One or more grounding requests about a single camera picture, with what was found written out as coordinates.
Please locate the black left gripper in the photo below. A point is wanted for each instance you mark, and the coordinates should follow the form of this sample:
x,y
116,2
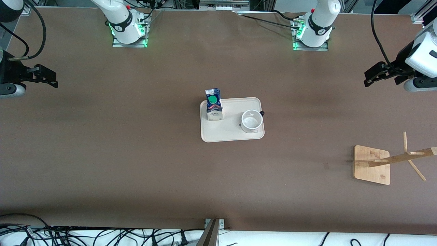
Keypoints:
x,y
400,65

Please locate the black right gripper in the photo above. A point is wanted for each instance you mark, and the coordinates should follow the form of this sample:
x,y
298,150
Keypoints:
x,y
10,72

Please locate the white ceramic cup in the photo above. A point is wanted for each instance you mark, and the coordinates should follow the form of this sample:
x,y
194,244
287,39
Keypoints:
x,y
252,124

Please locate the blue white milk carton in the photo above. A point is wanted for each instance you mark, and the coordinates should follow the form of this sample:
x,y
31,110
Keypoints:
x,y
214,107

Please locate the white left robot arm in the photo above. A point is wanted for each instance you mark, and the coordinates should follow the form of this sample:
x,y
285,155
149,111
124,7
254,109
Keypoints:
x,y
319,34

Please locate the wooden cup rack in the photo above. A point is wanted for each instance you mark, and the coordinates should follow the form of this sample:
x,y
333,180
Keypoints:
x,y
370,169

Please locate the aluminium corner profile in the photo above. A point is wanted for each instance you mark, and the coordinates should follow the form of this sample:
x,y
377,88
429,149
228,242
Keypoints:
x,y
423,13
32,8

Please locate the cream plastic tray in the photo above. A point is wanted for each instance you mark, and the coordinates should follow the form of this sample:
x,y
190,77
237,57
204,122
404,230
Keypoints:
x,y
225,131

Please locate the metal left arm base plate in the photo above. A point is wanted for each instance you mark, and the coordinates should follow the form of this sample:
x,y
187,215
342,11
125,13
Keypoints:
x,y
324,49

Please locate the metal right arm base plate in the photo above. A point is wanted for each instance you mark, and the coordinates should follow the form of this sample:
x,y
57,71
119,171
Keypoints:
x,y
117,44

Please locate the aluminium profile post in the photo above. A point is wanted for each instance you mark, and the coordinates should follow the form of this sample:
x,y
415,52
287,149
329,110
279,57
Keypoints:
x,y
210,235

